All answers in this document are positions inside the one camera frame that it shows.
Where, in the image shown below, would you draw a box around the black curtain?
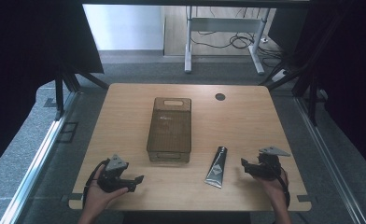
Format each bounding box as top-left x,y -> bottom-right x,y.
0,0 -> 105,177
266,0 -> 366,180

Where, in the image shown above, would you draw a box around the black metal stand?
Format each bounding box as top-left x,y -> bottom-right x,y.
53,63 -> 110,121
259,12 -> 329,127

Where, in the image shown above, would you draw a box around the white metal desk frame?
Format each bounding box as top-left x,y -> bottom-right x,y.
183,6 -> 272,76

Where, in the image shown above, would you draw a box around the person's right hand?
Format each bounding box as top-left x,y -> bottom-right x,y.
252,169 -> 290,209

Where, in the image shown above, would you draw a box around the person's left hand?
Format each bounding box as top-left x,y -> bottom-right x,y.
83,165 -> 130,217

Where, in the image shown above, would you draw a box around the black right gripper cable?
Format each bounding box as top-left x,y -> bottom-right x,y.
278,167 -> 291,209

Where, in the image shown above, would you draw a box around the aluminium floor rail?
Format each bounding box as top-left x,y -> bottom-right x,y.
0,91 -> 79,224
294,96 -> 366,224

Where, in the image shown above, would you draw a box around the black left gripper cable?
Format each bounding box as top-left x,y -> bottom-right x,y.
81,158 -> 111,207

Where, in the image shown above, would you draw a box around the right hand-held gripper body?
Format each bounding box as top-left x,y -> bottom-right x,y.
248,146 -> 292,181

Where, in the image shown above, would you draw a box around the white power strip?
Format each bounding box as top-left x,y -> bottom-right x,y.
271,68 -> 289,83

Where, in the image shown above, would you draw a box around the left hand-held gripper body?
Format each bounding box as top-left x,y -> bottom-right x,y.
96,153 -> 135,194

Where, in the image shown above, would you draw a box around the transparent brown plastic storage box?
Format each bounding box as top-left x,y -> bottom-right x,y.
146,96 -> 192,163

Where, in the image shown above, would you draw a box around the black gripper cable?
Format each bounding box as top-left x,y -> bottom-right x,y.
81,158 -> 111,207
278,167 -> 291,209

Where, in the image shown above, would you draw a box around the black floor cables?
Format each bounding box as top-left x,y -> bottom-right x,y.
190,7 -> 285,68

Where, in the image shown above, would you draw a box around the grey squeeze tube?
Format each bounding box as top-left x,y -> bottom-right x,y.
204,146 -> 229,189

